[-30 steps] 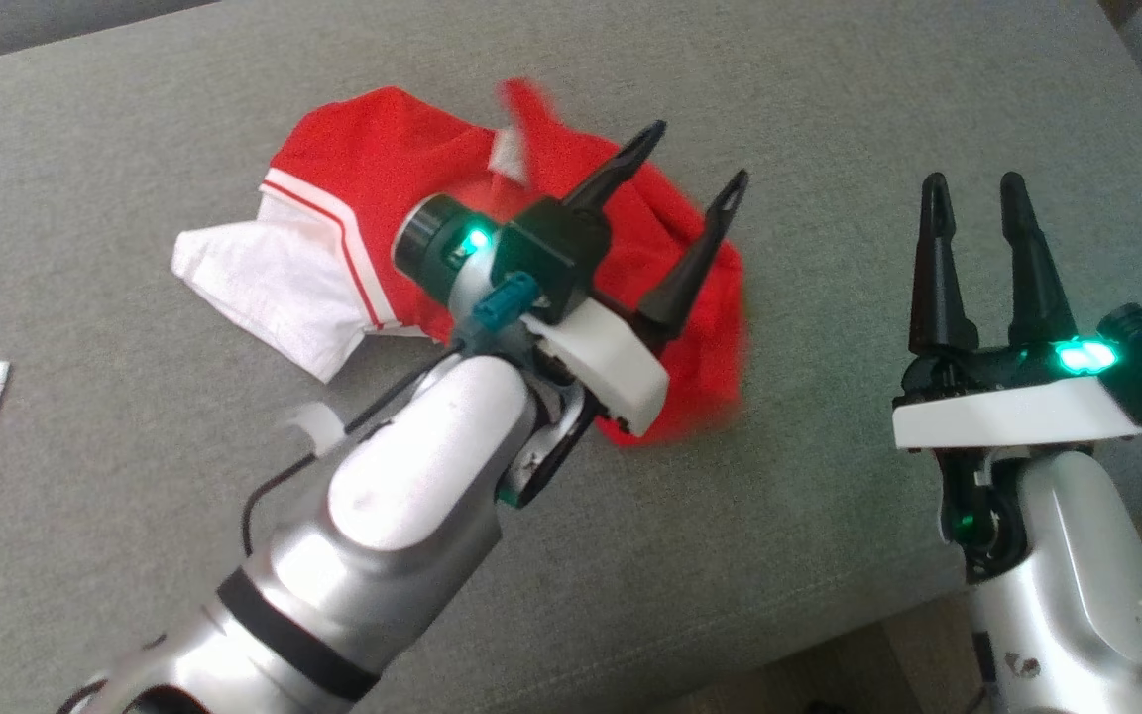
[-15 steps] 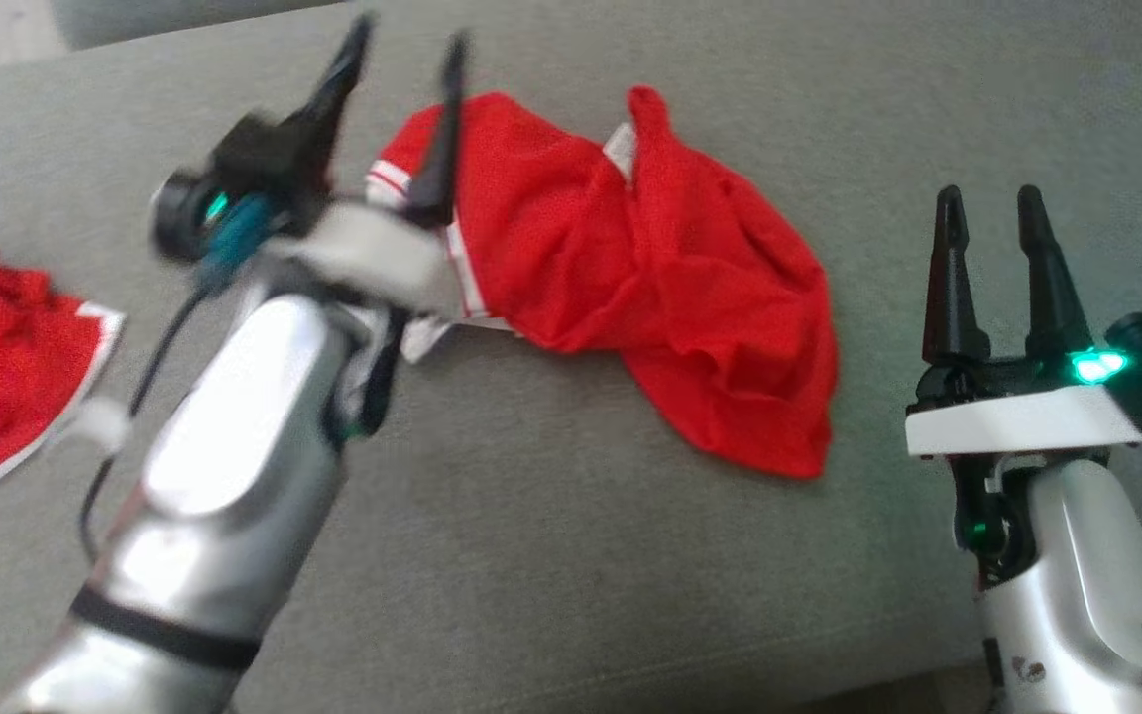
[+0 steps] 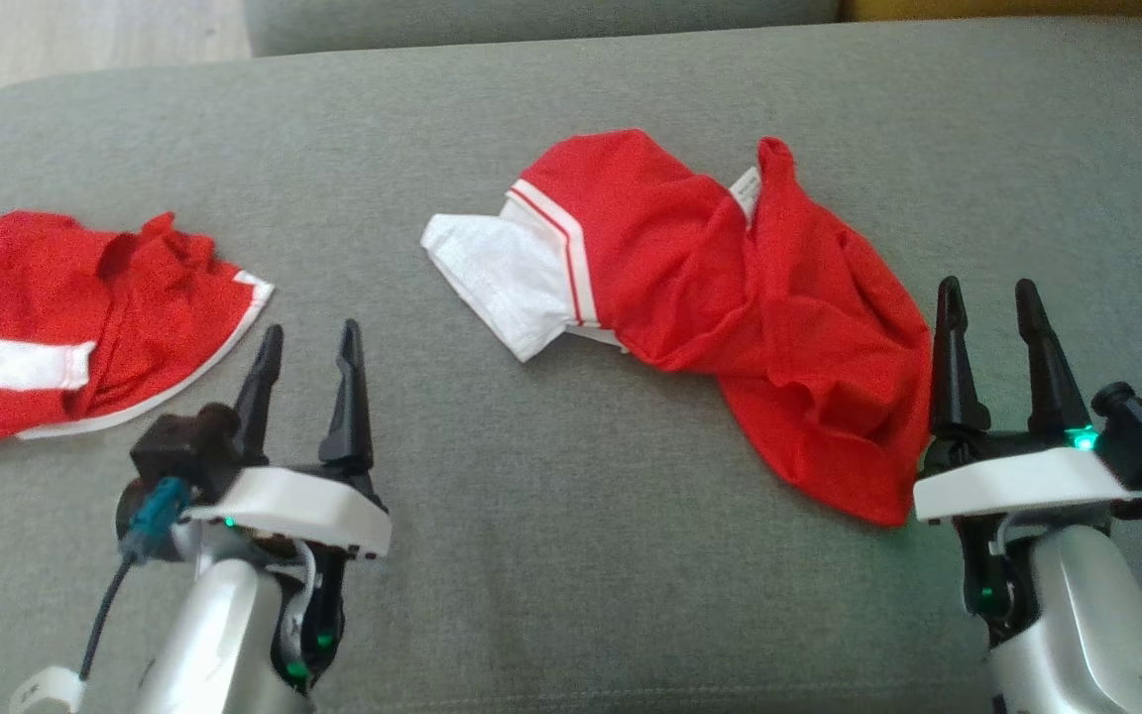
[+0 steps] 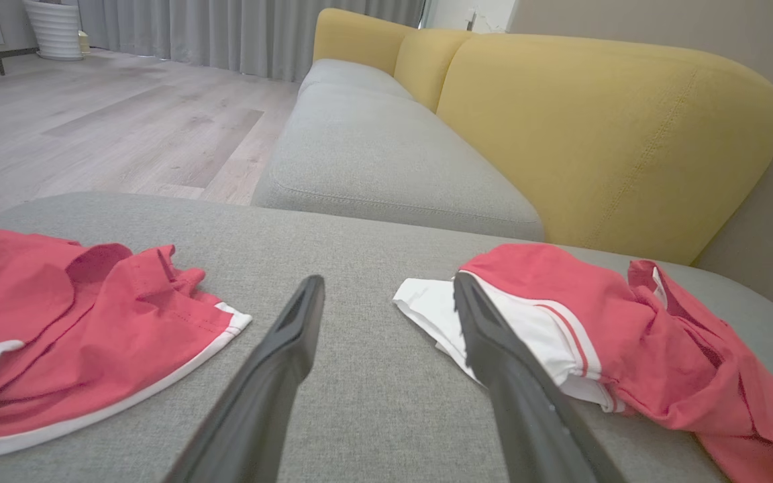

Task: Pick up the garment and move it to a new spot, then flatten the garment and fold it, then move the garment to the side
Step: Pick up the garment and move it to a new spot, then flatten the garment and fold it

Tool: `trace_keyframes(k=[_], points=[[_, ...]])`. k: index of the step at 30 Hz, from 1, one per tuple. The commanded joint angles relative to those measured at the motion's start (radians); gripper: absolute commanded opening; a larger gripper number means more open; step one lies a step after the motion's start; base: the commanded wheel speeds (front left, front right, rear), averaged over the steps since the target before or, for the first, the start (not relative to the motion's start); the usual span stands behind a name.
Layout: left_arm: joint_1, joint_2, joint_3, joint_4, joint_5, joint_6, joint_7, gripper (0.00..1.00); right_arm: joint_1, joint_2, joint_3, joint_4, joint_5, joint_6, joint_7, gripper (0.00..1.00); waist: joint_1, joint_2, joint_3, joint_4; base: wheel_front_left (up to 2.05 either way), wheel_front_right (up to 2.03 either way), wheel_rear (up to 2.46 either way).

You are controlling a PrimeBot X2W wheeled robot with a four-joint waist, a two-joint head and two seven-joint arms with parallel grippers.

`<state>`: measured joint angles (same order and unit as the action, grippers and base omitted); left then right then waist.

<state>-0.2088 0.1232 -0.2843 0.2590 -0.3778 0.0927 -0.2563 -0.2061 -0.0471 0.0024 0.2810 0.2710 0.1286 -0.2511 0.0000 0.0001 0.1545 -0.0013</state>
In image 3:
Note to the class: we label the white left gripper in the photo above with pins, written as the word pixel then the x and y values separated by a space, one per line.
pixel 293 501

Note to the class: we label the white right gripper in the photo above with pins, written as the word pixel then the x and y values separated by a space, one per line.
pixel 1017 481

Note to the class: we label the red basketball jersey shirt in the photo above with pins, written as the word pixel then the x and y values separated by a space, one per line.
pixel 779 317

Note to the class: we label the red shorts with white stripe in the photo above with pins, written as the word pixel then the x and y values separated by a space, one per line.
pixel 26 288

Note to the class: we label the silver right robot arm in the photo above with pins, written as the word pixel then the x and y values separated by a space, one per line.
pixel 1086 625

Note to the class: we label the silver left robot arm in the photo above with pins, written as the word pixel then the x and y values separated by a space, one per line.
pixel 219 635

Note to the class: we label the grey sofa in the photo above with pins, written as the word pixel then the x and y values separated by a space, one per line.
pixel 531 555

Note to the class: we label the yellow cushion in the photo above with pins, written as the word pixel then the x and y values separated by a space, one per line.
pixel 1007 8

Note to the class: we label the grey sofa back cushion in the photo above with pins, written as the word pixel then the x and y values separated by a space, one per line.
pixel 531 25

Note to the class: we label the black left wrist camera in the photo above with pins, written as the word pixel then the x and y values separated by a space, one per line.
pixel 179 451

